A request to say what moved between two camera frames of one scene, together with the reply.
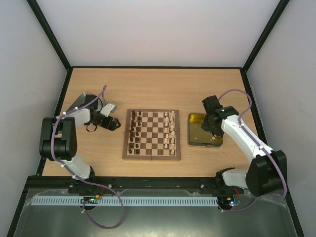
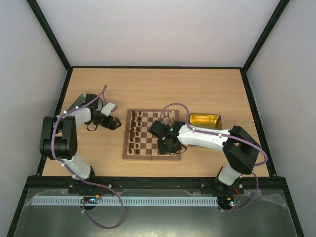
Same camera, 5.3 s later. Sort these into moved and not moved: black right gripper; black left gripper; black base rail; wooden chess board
Moved: black right gripper
Not moved: black left gripper; wooden chess board; black base rail
